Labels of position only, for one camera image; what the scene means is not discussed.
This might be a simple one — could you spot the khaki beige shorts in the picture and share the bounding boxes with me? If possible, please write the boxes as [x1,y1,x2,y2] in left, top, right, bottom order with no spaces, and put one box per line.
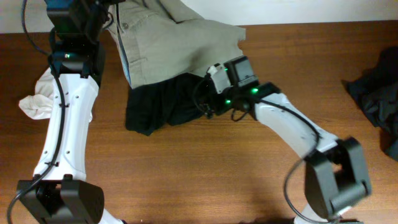
[108,0,246,88]

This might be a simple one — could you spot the black garment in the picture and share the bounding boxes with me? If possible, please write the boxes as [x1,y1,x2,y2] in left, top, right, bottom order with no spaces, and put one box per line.
[125,73,209,136]

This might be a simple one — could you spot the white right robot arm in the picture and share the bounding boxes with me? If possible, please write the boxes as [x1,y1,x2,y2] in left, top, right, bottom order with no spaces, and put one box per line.
[193,55,372,223]

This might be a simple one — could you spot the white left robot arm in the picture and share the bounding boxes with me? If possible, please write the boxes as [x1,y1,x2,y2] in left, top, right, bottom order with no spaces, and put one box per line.
[14,0,118,223]

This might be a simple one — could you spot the white crumpled cloth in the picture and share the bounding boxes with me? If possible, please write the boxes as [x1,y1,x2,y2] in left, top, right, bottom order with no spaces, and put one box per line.
[19,70,99,128]

